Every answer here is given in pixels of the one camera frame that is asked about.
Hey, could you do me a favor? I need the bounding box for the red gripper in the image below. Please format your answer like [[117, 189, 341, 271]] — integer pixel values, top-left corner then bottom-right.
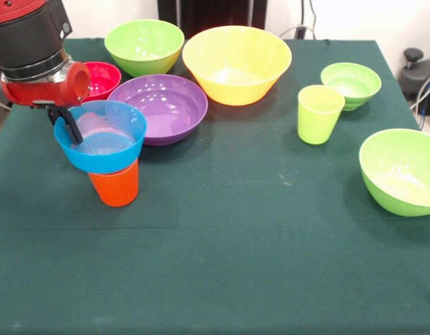
[[1, 61, 92, 145]]

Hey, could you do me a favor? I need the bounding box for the blue bowl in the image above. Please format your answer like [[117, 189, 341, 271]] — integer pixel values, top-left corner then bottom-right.
[[53, 100, 147, 174]]

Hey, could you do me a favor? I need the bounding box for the orange cup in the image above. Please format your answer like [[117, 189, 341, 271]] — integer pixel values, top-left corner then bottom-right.
[[88, 158, 140, 208]]

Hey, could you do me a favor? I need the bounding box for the pink bowl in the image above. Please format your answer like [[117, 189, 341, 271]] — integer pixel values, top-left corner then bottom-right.
[[82, 61, 122, 103]]

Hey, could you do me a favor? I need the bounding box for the purple bowl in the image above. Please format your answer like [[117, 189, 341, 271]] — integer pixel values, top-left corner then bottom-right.
[[107, 73, 209, 147]]

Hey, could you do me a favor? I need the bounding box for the large light green bowl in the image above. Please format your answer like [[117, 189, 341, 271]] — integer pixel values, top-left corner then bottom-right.
[[358, 128, 430, 218], [103, 19, 185, 78]]

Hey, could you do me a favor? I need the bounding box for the large yellow bowl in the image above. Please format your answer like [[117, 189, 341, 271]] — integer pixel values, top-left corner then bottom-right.
[[181, 25, 292, 106]]

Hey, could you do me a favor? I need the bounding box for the dark green tablecloth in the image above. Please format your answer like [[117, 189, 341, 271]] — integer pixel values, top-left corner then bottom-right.
[[0, 37, 430, 335]]

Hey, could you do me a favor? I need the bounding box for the yellow-green cup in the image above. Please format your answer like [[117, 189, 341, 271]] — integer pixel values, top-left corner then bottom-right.
[[297, 84, 346, 145]]

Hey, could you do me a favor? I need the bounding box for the small green bowl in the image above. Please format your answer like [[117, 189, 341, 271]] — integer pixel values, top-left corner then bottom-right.
[[320, 62, 383, 112]]

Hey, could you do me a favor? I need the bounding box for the black knobbed stand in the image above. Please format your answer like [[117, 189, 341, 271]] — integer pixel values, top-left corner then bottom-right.
[[399, 47, 430, 116]]

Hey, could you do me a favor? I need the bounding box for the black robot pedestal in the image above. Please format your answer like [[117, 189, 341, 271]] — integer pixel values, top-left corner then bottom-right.
[[158, 0, 268, 39]]

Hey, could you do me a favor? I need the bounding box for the black hanging cable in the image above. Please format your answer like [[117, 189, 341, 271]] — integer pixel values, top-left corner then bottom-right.
[[308, 0, 318, 29]]

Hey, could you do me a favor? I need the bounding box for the blue cable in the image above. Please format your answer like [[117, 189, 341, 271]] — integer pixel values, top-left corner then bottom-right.
[[418, 82, 430, 131]]

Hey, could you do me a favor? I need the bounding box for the grey cable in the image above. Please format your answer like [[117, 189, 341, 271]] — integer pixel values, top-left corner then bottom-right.
[[409, 70, 430, 110]]

